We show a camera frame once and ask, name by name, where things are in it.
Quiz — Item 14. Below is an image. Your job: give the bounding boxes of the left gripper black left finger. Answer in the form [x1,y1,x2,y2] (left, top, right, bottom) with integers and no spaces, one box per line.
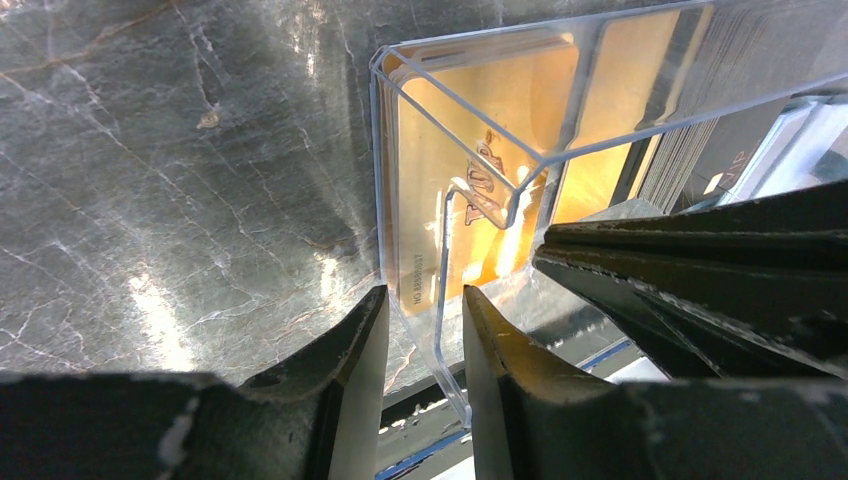
[1,285,390,479]

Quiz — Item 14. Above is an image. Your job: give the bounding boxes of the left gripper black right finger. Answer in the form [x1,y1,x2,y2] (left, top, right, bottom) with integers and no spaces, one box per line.
[463,286,847,479]

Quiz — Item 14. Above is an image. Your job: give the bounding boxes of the light blue card holder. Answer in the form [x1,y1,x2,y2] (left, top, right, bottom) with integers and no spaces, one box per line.
[717,93,847,206]

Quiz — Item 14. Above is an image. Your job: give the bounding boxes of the clear box with gold cards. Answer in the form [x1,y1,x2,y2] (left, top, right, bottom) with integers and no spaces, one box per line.
[371,1,847,425]

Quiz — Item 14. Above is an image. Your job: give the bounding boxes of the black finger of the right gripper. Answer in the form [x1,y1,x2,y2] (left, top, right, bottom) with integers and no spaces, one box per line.
[533,182,847,378]

